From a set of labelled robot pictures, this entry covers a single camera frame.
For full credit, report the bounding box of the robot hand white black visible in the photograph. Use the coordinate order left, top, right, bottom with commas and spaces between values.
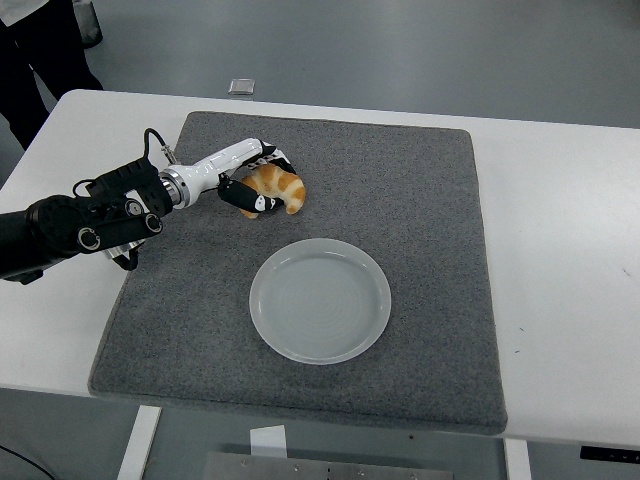
182, 137, 301, 217

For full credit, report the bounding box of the croissant bread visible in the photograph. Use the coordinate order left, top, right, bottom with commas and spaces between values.
238, 163, 307, 220

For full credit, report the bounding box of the round grey plate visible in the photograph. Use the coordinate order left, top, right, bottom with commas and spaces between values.
249, 237, 393, 366

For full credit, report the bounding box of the grey metal plate with screws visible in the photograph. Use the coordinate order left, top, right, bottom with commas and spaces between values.
204, 451, 456, 480

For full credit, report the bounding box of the grey felt mat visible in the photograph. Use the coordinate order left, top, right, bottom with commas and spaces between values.
87, 110, 510, 436

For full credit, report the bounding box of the person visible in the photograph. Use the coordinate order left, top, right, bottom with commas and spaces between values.
0, 0, 105, 151

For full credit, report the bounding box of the white table leg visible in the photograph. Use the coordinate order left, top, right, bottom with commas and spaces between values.
502, 437, 533, 480
115, 404, 164, 480

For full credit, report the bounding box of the black table control panel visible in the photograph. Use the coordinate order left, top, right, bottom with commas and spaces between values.
579, 444, 640, 462

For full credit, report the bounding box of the thin black floor cable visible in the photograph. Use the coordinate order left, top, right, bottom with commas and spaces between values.
0, 441, 51, 480

